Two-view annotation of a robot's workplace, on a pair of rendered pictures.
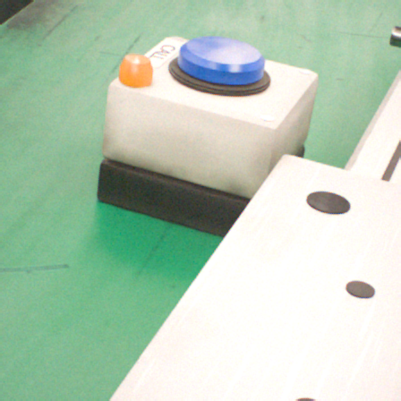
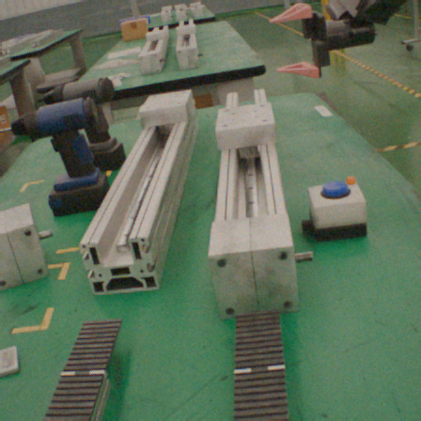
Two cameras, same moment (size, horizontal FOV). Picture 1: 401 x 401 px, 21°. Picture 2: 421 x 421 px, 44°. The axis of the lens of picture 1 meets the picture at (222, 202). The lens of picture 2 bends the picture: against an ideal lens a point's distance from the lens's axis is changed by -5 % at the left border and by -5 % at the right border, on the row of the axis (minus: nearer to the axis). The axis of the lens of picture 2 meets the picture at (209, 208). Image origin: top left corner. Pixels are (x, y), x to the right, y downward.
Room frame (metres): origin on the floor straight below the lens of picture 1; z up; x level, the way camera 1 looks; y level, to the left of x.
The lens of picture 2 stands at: (1.20, -0.27, 1.18)
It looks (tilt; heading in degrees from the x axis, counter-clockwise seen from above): 24 degrees down; 173
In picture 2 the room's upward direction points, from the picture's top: 10 degrees counter-clockwise
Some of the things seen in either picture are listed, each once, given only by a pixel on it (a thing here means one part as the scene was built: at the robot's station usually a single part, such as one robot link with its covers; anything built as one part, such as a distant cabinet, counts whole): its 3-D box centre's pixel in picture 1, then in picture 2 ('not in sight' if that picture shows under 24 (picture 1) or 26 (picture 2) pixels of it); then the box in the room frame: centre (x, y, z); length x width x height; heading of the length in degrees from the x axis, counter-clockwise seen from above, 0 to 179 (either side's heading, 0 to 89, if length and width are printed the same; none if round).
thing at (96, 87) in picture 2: not in sight; (80, 126); (-0.10, -0.39, 0.89); 0.20 x 0.08 x 0.22; 69
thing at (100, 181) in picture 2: not in sight; (56, 159); (0.13, -0.43, 0.89); 0.20 x 0.08 x 0.22; 84
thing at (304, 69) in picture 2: not in sight; (298, 59); (0.19, 0.07, 1.00); 0.09 x 0.07 x 0.07; 90
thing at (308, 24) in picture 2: not in sight; (294, 24); (0.19, 0.07, 1.07); 0.09 x 0.07 x 0.07; 90
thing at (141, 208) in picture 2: not in sight; (158, 166); (0.13, -0.23, 0.82); 0.80 x 0.10 x 0.09; 166
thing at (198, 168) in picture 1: (227, 136); (331, 210); (0.47, 0.00, 0.81); 0.10 x 0.08 x 0.06; 76
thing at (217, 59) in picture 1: (220, 68); (335, 191); (0.47, 0.01, 0.84); 0.04 x 0.04 x 0.02
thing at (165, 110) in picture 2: not in sight; (168, 113); (-0.12, -0.17, 0.87); 0.16 x 0.11 x 0.07; 166
